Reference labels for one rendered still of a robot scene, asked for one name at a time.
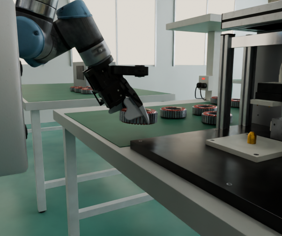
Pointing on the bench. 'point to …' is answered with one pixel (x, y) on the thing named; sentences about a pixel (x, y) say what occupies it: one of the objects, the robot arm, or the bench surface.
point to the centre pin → (251, 138)
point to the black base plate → (232, 173)
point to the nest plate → (273, 151)
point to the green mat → (115, 129)
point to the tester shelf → (263, 17)
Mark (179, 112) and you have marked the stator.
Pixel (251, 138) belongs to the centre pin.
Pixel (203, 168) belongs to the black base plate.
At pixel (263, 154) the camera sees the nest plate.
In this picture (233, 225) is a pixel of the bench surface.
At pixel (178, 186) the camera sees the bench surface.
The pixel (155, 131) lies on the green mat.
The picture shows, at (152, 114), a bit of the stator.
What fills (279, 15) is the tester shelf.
